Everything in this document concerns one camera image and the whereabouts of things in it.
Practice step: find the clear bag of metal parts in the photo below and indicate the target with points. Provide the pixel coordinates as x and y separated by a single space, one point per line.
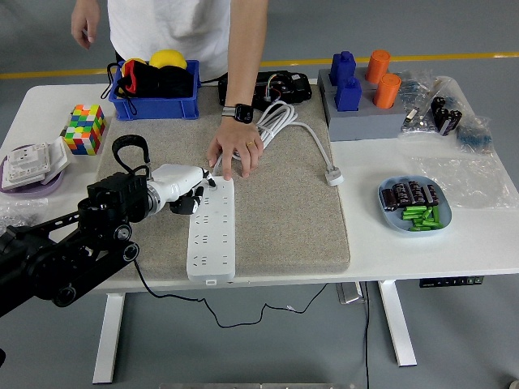
421 121

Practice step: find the white switch panel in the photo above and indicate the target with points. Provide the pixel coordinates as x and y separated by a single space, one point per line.
58 158

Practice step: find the purple plate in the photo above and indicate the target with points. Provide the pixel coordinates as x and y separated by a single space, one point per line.
48 187

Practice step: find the person's right hand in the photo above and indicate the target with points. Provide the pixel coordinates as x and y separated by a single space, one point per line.
86 24

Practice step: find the clear bag of black capacitors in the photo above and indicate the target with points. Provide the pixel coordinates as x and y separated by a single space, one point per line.
446 115

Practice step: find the person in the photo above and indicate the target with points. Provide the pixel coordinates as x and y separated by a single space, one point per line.
170 32

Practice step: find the orange cylinder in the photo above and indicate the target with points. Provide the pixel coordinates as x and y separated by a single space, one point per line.
378 67
386 91

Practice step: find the black smartwatch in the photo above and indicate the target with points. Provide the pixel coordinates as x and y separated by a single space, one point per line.
242 112

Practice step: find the light blue tray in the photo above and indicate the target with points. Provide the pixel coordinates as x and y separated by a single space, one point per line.
389 219

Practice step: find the blue plastic bin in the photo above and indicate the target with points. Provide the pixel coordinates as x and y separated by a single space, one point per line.
154 108

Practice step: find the black fabric pouch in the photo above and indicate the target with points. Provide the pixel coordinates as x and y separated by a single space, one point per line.
176 83

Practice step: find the large empty clear bag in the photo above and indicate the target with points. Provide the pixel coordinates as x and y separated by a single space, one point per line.
466 182

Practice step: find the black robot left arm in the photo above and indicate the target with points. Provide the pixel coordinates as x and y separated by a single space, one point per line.
61 251

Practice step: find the person's left hand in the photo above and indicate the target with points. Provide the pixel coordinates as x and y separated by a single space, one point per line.
237 142

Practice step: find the grey block holder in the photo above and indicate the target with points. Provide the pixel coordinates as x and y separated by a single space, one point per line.
365 125
324 79

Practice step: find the green battery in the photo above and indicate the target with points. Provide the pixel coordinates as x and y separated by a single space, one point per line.
436 215
413 210
423 227
428 214
411 215
425 222

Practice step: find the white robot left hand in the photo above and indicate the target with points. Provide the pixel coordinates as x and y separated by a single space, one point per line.
178 178

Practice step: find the black pouch with red lining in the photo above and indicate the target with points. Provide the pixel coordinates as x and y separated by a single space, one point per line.
142 83

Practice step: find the person's left forearm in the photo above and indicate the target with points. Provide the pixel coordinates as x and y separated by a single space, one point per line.
245 52

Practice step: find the black table control panel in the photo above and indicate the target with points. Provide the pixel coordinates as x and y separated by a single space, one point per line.
450 281

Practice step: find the clear bag of blue parts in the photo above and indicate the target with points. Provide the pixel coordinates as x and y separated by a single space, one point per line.
474 135
415 87

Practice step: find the grey-brown mat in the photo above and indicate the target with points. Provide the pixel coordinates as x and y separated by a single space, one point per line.
284 223

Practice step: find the white table leg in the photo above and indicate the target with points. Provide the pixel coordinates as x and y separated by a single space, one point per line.
108 336
397 324

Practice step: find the black cylindrical capacitor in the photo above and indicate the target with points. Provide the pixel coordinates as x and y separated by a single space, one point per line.
415 191
400 192
431 194
389 199

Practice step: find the black electronic device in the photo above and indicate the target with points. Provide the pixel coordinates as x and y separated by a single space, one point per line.
296 87

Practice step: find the metal box under table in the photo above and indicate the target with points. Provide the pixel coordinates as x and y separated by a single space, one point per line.
350 292

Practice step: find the multicolour puzzle cube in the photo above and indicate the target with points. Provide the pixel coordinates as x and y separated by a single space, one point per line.
85 129

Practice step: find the white three-pin plug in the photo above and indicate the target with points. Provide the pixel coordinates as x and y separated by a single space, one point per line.
334 177

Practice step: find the white power strip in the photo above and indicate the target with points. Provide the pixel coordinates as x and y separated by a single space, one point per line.
215 243

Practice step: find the blue plastic block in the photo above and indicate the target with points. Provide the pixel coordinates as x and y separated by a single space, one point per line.
342 67
348 95

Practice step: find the yellow ball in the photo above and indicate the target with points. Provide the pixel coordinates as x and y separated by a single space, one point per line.
166 58

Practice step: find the clear bag of screws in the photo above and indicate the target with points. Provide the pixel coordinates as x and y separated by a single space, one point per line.
16 215

